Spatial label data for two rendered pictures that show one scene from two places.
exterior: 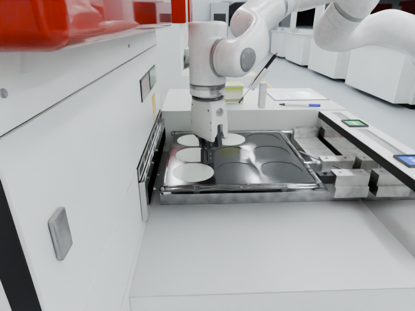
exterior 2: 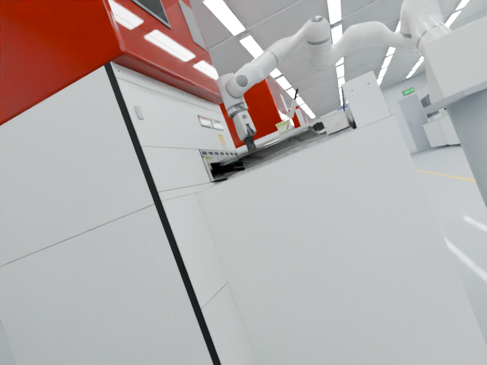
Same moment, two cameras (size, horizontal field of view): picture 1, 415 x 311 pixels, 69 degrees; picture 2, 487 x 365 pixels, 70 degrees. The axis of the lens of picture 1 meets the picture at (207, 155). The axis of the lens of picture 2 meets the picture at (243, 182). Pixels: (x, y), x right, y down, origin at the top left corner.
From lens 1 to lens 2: 0.88 m
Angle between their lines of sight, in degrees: 32
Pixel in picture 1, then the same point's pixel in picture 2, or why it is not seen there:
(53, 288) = (137, 123)
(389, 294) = (330, 144)
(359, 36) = (337, 51)
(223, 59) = (230, 85)
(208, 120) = (240, 124)
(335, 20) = (311, 49)
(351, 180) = (333, 119)
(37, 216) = (130, 101)
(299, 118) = not seen: hidden behind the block
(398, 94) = not seen: outside the picture
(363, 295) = (315, 150)
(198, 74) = (226, 102)
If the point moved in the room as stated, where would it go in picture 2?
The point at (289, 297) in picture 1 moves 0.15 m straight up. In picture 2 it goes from (273, 166) to (255, 119)
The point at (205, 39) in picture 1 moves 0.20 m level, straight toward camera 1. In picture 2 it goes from (222, 83) to (201, 72)
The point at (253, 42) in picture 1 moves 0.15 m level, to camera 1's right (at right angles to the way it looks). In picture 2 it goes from (243, 72) to (278, 53)
